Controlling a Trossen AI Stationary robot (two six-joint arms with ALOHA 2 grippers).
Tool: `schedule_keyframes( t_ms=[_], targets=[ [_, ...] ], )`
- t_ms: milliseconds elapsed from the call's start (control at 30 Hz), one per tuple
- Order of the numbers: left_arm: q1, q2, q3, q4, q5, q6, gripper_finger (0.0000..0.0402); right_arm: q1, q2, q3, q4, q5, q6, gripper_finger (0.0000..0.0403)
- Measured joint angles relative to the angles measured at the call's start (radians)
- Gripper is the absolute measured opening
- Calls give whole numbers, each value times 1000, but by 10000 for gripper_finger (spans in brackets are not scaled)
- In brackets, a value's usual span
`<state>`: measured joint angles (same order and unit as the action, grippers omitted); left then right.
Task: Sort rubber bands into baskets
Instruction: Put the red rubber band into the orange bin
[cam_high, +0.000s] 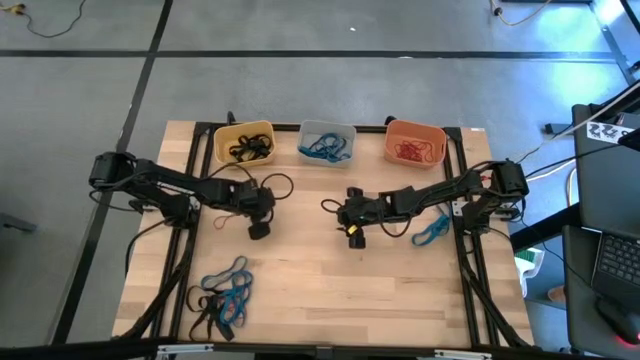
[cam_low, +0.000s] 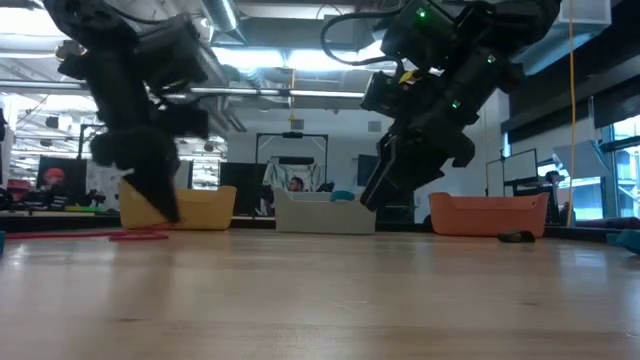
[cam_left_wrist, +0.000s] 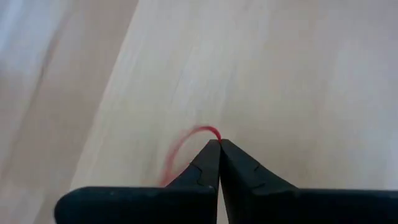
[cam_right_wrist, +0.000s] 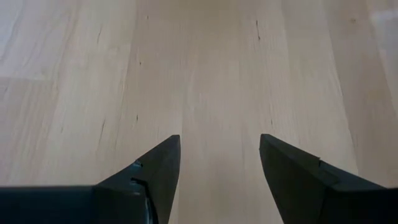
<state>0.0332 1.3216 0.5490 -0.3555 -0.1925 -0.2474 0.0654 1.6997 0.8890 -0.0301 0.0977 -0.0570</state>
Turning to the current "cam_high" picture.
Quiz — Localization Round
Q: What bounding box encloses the black laptop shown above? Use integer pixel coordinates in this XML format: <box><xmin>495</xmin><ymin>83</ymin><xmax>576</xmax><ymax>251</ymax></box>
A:
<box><xmin>591</xmin><ymin>230</ymin><xmax>640</xmax><ymax>301</ymax></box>

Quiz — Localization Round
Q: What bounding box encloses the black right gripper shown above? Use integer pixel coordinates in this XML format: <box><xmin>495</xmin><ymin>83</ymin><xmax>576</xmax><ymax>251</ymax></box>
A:
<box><xmin>335</xmin><ymin>187</ymin><xmax>395</xmax><ymax>250</ymax></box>

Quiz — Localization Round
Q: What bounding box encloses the grey floor object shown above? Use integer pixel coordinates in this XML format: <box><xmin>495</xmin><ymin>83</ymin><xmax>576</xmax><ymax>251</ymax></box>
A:
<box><xmin>0</xmin><ymin>211</ymin><xmax>39</xmax><ymax>235</ymax></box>

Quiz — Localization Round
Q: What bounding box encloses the yellow plastic basket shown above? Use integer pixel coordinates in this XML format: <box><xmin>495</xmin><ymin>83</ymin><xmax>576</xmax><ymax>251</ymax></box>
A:
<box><xmin>212</xmin><ymin>119</ymin><xmax>277</xmax><ymax>167</ymax></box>

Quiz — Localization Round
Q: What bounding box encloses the yellow floor extension cable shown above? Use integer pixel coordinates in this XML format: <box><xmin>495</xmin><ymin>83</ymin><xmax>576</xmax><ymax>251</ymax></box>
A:
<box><xmin>488</xmin><ymin>0</ymin><xmax>554</xmax><ymax>28</ymax></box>

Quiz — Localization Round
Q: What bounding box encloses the black computer mouse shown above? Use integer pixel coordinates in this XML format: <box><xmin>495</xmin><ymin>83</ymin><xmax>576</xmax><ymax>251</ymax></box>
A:
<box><xmin>595</xmin><ymin>297</ymin><xmax>640</xmax><ymax>346</ymax></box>

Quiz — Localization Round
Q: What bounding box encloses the white plastic basket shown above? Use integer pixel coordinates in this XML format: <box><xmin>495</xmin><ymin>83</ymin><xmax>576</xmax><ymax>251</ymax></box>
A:
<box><xmin>296</xmin><ymin>119</ymin><xmax>358</xmax><ymax>169</ymax></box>

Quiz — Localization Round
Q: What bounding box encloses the silver frame plate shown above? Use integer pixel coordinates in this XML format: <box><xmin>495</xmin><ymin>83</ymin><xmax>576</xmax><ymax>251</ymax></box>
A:
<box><xmin>156</xmin><ymin>343</ymin><xmax>215</xmax><ymax>359</ymax></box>
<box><xmin>433</xmin><ymin>349</ymin><xmax>494</xmax><ymax>360</ymax></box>

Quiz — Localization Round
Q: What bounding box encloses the orange plastic basket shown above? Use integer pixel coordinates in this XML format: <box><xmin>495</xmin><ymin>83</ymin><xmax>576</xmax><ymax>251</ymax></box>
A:
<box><xmin>383</xmin><ymin>118</ymin><xmax>448</xmax><ymax>170</ymax></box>

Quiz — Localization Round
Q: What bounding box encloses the white and green object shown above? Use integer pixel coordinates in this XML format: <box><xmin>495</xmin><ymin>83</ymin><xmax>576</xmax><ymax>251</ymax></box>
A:
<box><xmin>513</xmin><ymin>246</ymin><xmax>546</xmax><ymax>300</ymax></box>

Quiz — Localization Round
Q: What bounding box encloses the black aluminium table frame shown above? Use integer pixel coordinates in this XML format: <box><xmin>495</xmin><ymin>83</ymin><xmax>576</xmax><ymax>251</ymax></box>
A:
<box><xmin>0</xmin><ymin>110</ymin><xmax>576</xmax><ymax>360</ymax></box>

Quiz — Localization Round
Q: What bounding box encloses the wide black rubber band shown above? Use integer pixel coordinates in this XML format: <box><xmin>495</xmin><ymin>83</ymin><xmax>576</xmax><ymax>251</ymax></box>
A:
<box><xmin>228</xmin><ymin>134</ymin><xmax>259</xmax><ymax>164</ymax></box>
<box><xmin>185</xmin><ymin>284</ymin><xmax>221</xmax><ymax>343</ymax></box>
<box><xmin>244</xmin><ymin>133</ymin><xmax>274</xmax><ymax>160</ymax></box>
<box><xmin>199</xmin><ymin>293</ymin><xmax>237</xmax><ymax>344</ymax></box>

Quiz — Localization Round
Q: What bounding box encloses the black floor cable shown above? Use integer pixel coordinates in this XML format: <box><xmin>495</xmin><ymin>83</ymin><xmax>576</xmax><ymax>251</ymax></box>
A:
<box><xmin>0</xmin><ymin>0</ymin><xmax>87</xmax><ymax>40</ymax></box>

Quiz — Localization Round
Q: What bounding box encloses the white marker sheet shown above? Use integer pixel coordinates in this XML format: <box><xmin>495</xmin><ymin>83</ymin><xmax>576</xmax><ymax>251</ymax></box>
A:
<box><xmin>585</xmin><ymin>120</ymin><xmax>637</xmax><ymax>145</ymax></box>

